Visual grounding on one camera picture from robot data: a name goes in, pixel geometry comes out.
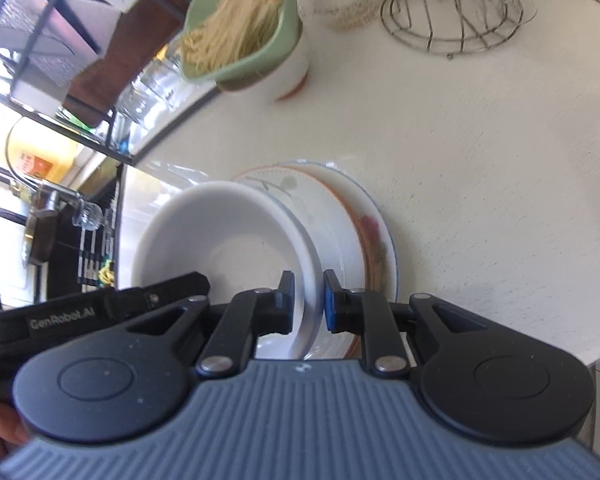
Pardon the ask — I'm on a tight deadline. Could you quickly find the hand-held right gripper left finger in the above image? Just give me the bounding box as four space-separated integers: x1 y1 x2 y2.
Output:
126 269 296 379

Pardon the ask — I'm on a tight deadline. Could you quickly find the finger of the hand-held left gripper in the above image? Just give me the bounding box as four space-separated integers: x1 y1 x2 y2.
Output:
105 271 212 312

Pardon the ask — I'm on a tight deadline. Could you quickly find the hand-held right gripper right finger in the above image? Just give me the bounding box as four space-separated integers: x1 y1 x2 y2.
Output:
323 269 486 379

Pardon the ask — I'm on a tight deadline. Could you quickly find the deep white plate leaf print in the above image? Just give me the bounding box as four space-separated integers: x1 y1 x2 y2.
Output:
132 181 322 359

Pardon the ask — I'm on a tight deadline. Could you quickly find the white plate grey leaf print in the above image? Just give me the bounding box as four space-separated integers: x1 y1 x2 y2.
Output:
231 164 372 361

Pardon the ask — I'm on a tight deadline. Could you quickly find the white plate pink flower print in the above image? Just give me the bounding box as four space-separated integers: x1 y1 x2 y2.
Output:
275 159 399 311

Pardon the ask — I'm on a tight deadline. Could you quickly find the sink drain rack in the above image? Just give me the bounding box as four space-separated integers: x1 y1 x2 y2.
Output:
77 195 123 295

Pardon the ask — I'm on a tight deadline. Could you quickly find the small wine glass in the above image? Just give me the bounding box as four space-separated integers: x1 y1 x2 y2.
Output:
71 199 104 232

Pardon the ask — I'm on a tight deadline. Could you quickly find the black kitchen faucet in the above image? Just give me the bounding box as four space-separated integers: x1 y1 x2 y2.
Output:
0 160 83 267

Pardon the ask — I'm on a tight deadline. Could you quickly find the yellow bottle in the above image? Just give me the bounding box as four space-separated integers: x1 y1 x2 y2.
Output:
5 119 82 192

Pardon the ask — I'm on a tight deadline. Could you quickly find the black dish rack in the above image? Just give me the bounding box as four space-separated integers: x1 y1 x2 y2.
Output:
0 0 136 166

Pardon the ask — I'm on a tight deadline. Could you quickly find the white bowl brown foot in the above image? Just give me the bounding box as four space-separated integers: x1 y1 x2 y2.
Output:
216 30 312 102

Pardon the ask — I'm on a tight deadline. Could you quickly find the green colander basket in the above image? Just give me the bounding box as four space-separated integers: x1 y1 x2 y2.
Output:
180 0 302 84

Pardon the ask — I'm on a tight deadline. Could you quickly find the brown cutting board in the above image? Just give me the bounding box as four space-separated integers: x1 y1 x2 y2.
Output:
60 0 197 128

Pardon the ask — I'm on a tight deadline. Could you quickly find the bundle of dried noodles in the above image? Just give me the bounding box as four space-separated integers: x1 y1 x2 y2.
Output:
180 0 289 75

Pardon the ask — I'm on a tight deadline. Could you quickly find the silver embossed metal sheet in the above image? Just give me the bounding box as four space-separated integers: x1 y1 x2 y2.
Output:
0 0 101 88

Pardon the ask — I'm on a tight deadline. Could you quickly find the wire glass rack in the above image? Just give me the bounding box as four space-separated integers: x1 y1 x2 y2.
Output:
379 0 526 57

